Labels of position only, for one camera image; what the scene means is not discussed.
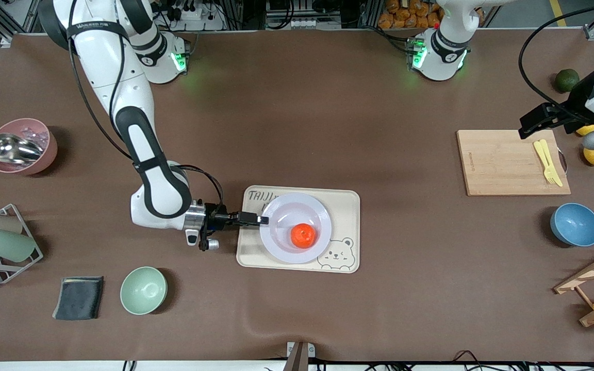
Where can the mint green cup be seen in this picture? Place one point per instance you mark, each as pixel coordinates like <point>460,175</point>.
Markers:
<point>8,245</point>

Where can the clear ice cubes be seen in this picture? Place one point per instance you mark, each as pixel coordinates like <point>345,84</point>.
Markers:
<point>42,136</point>

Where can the bag of orange buns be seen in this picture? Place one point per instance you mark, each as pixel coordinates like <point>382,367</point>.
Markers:
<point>397,15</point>

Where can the brown table mat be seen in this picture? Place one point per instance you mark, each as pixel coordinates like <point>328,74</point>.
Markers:
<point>431,283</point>

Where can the shiny metal scoop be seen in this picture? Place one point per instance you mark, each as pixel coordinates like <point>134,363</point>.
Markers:
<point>11,149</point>

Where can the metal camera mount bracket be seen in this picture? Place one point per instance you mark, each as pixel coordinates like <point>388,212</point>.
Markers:
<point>297,358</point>

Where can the blue bowl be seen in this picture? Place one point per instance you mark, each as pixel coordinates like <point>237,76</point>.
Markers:
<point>576,224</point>

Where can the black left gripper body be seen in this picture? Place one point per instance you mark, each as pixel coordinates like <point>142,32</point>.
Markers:
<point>573,106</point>

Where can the orange mandarin fruit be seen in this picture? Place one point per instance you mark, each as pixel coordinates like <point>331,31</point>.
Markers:
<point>303,236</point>

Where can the yellow plastic knife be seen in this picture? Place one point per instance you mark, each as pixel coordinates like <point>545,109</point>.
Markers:
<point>559,182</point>

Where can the wooden mug rack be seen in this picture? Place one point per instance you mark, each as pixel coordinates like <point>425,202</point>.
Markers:
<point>586,275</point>

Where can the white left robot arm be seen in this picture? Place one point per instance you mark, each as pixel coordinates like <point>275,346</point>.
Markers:
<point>444,56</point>

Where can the pink bowl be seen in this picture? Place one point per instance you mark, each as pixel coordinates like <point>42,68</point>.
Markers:
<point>44,159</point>

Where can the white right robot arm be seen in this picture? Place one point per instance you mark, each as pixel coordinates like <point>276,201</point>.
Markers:
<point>160,201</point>

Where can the mint green bowl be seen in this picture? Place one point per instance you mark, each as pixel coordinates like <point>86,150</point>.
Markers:
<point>143,290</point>

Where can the grey folded cloth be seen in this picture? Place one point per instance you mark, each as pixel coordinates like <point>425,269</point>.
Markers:
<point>78,299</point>

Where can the dark green lime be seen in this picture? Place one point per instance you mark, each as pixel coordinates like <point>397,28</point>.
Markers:
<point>566,81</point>

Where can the yellow plastic fork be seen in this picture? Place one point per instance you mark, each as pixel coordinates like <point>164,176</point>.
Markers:
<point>549,178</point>

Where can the wooden cutting board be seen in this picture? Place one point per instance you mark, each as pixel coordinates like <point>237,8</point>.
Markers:
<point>503,165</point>

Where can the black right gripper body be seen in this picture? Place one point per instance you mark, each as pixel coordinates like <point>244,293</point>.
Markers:
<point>218,217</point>

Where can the white power strip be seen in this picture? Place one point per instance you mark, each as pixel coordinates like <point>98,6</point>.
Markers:
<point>194,15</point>

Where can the small white socket strip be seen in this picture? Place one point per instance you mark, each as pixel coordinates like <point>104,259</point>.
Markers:
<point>304,23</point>

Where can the lavender round plate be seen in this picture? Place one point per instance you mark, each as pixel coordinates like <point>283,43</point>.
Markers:
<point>281,232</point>

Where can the cream bear print tray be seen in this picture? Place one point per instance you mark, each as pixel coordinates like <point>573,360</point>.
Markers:
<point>346,206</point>

